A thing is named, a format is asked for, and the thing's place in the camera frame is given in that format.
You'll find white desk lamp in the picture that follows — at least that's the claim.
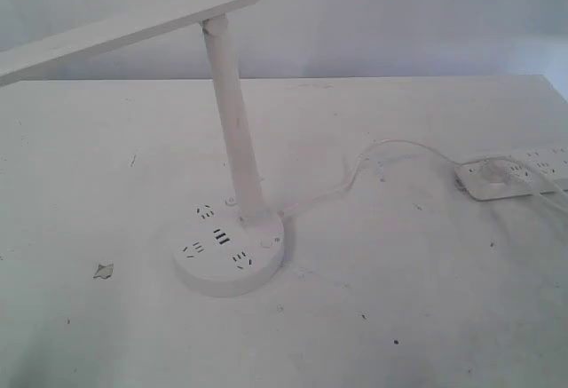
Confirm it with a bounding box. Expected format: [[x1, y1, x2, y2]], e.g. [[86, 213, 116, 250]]
[[1, 0, 285, 297]]

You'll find white power cable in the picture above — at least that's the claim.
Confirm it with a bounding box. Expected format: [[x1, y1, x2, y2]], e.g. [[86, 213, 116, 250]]
[[280, 139, 471, 219]]

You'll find white power strip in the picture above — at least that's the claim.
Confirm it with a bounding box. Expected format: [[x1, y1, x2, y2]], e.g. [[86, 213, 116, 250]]
[[454, 146, 567, 202]]

